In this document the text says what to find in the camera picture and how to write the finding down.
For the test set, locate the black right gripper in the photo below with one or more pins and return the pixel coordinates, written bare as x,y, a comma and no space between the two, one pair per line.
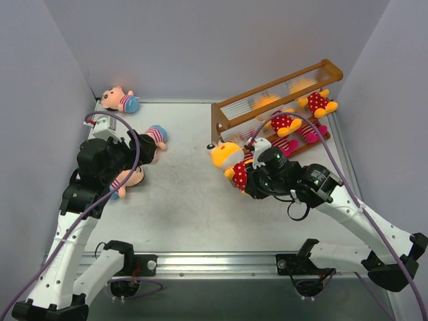
251,186

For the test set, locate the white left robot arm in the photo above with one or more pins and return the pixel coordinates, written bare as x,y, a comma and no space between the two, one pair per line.
81,208

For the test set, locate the white pink plush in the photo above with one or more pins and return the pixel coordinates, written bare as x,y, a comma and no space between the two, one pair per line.
307,133
286,146
248,157

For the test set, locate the black hair boy plush centre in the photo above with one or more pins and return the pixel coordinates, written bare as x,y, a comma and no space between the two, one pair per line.
159,136

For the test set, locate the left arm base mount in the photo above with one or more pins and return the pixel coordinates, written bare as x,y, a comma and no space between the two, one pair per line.
145,265

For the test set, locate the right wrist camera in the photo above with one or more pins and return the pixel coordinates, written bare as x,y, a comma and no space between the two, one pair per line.
257,146

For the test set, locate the aluminium table edge rail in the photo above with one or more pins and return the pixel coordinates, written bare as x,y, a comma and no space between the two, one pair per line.
214,264

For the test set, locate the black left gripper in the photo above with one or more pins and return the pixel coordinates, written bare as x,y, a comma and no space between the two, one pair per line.
138,147

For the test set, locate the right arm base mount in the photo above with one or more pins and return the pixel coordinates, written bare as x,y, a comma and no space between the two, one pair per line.
300,263

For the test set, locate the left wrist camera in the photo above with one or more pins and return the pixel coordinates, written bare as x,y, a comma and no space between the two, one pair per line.
104,127

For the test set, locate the wooden toy shelf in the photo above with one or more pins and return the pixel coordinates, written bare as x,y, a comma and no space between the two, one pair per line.
234,119

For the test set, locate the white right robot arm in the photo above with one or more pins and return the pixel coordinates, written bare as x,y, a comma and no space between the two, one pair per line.
388,256

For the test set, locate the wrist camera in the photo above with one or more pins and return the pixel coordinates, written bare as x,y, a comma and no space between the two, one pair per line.
257,146
104,127

